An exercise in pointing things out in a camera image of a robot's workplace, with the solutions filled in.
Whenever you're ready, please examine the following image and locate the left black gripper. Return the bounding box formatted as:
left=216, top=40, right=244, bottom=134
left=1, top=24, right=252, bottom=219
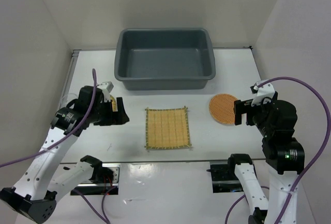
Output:
left=89, top=97, right=130, bottom=126

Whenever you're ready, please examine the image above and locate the round orange woven tray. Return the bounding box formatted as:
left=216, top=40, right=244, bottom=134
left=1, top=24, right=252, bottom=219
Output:
left=208, top=94, right=237, bottom=125

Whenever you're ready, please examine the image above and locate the square bamboo mat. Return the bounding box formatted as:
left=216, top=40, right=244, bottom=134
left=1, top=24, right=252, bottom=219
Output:
left=145, top=107, right=191, bottom=150

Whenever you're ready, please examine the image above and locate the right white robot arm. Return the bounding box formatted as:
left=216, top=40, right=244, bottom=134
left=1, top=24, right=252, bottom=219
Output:
left=227, top=97, right=305, bottom=223

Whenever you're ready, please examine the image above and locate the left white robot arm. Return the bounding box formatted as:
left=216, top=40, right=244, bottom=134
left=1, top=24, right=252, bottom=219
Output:
left=1, top=82, right=129, bottom=223

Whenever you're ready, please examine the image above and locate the grey plastic bin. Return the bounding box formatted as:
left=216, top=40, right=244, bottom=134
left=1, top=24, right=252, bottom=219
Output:
left=114, top=28, right=216, bottom=91

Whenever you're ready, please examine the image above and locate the clear plastic cup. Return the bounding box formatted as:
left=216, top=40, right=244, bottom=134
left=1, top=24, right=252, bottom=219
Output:
left=59, top=93, right=78, bottom=108

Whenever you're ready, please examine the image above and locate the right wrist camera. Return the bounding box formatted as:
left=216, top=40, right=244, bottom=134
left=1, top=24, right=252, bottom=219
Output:
left=250, top=80, right=275, bottom=107

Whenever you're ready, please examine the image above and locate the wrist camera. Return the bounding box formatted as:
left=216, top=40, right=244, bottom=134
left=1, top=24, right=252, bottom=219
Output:
left=250, top=80, right=275, bottom=107
left=97, top=81, right=114, bottom=94

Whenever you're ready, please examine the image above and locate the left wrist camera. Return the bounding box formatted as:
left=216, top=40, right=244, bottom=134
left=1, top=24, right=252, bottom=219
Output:
left=97, top=81, right=114, bottom=94

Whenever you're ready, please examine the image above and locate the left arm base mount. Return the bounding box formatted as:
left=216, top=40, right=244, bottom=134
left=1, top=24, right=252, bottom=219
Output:
left=70, top=163, right=121, bottom=196

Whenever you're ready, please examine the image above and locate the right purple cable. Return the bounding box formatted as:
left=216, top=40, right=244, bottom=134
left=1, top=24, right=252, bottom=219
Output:
left=224, top=76, right=331, bottom=224

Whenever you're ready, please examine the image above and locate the purple cable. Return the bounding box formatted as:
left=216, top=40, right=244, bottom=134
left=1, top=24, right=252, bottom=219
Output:
left=0, top=68, right=111, bottom=224
left=224, top=76, right=331, bottom=224

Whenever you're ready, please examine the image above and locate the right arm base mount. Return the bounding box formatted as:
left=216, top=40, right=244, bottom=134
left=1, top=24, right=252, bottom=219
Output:
left=206, top=161, right=243, bottom=193

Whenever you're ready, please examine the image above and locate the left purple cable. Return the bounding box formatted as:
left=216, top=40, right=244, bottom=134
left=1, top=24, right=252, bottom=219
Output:
left=0, top=68, right=111, bottom=224

